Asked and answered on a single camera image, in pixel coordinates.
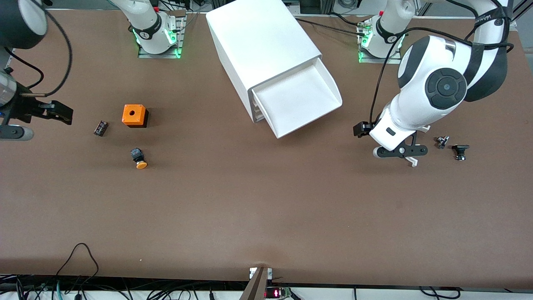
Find orange box with hole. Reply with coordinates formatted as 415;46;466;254
122;104;149;128

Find circuit board with red LED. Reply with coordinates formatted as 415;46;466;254
265;287;292;300

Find orange push button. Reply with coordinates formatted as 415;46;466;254
130;148;149;170

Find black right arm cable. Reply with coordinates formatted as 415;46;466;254
19;8;73;98
4;56;45;90

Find black looped cable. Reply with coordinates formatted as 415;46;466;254
54;243;100;292

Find white drawer cabinet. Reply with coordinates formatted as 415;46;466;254
205;0;322;123

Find white curved plastic arc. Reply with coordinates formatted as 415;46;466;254
406;125;431;168

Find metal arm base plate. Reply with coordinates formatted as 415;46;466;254
138;10;186;59
358;23;402;64

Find black floor cable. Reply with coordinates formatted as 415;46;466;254
418;286;462;300

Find grey camera mount bar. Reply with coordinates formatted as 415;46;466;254
239;267;273;300

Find black table cable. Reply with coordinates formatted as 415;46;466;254
296;17;371;38
330;12;369;28

